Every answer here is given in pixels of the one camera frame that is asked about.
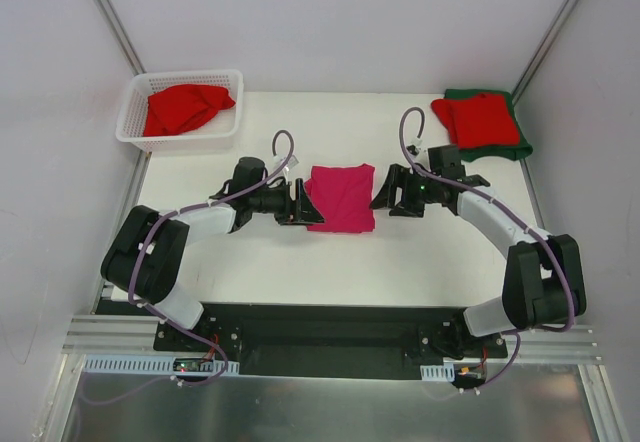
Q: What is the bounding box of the pink t shirt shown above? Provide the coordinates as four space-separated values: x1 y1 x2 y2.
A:
304 164 375 234

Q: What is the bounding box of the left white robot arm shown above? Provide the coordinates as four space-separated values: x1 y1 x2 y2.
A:
100 157 324 351

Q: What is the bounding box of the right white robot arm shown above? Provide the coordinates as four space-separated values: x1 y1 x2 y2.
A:
370 145 586 357

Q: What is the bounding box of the folded red t shirt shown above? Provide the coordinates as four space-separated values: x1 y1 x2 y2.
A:
431 93 520 149

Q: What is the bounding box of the folded green t shirt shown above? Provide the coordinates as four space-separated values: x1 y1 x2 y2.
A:
444 88 533 162

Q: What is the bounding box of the white plastic basket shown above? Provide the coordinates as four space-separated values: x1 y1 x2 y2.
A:
115 69 244 152

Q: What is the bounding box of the red crumpled t shirt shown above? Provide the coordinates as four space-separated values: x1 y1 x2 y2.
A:
143 84 236 137

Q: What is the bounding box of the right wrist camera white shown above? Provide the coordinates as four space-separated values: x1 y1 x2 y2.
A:
405 141 423 157

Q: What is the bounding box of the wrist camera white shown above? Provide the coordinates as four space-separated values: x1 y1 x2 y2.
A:
405 141 423 157
273 155 298 176

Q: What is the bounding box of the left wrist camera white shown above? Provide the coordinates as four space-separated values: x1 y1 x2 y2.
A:
273 155 298 176

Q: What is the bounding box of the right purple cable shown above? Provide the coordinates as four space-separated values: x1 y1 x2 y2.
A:
399 107 576 403

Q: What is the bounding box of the purple cable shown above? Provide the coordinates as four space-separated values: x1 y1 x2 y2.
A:
79 130 296 406
399 107 576 403

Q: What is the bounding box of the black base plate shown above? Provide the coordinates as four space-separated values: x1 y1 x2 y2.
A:
153 303 513 380

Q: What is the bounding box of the right grey cable duct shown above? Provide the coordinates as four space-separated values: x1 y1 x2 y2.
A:
420 363 455 383

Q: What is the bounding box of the grey cable duct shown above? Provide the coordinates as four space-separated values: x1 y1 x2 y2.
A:
84 355 240 377
420 363 455 383

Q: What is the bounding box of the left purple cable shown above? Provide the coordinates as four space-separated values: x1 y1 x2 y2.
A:
79 130 296 406

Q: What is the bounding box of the left grey cable duct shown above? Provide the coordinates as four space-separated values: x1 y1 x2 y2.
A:
84 355 240 377

